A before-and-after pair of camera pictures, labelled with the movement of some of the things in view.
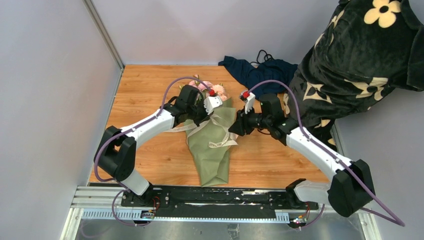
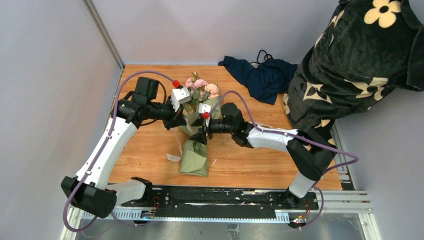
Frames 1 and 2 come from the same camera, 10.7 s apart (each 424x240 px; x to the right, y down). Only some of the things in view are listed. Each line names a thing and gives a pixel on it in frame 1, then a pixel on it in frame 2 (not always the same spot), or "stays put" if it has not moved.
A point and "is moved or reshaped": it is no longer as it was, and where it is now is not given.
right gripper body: x=260 y=121 → x=217 y=126
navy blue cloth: x=269 y=77 stays put
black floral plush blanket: x=364 y=50 stays put
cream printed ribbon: x=230 y=140 → x=178 y=158
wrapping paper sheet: x=209 y=143 is moved or reshaped
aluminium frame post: x=90 y=7 stays put
